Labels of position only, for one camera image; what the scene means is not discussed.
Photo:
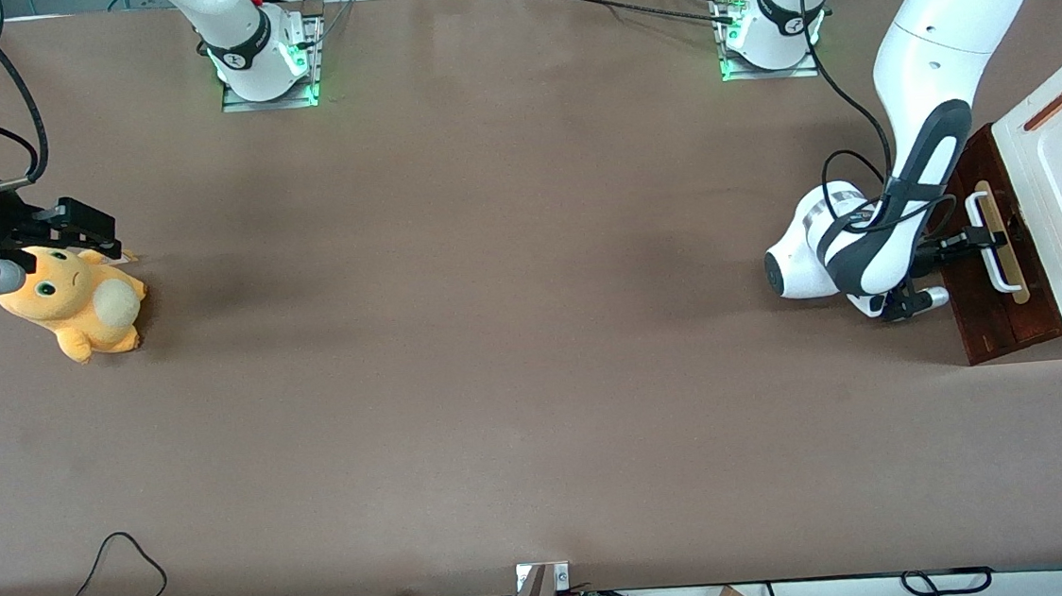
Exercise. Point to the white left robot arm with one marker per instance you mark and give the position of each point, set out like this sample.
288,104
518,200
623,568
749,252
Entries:
944,10

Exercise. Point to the orange plush toy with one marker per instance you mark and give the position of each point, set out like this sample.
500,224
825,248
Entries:
67,306

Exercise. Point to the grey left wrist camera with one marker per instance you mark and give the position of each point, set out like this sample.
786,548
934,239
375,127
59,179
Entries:
934,298

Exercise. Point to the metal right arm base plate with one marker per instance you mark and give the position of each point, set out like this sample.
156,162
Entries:
241,105

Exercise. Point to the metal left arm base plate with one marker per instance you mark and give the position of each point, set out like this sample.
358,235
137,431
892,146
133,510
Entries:
807,70

